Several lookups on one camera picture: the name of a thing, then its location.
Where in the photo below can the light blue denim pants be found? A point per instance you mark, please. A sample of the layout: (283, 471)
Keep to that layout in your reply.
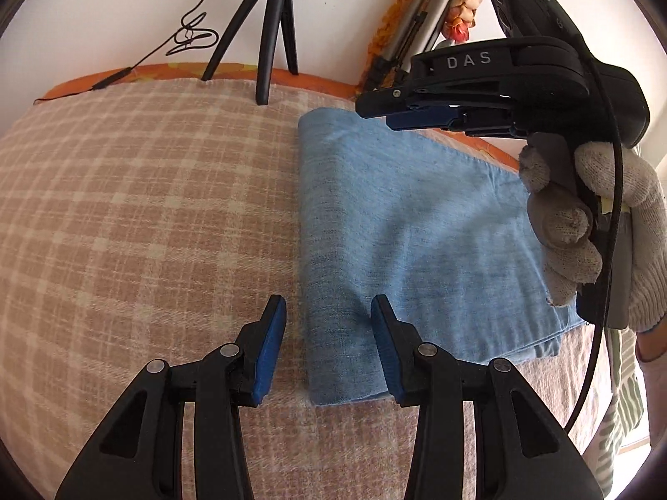
(417, 218)

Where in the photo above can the green striped pillow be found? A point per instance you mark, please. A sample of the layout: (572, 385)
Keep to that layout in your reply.
(625, 406)

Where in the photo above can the person's right hand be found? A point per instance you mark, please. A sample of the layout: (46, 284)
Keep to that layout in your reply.
(563, 265)

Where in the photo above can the beige plaid blanket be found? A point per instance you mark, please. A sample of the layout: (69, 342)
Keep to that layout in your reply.
(130, 192)

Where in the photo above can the folded silver tripod with cloth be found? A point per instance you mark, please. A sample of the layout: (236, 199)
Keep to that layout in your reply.
(464, 5)

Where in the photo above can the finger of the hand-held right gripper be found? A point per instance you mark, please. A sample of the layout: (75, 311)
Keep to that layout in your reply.
(380, 104)
(417, 118)

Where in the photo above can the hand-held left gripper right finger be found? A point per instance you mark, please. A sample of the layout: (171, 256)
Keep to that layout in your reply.
(388, 359)

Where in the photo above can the black mini tripod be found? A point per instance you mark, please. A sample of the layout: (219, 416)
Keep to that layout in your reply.
(271, 26)

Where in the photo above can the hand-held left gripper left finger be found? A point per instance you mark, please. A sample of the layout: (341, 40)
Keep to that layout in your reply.
(268, 354)

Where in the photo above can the person's right forearm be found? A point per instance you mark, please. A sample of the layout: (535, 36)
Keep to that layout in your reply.
(654, 346)

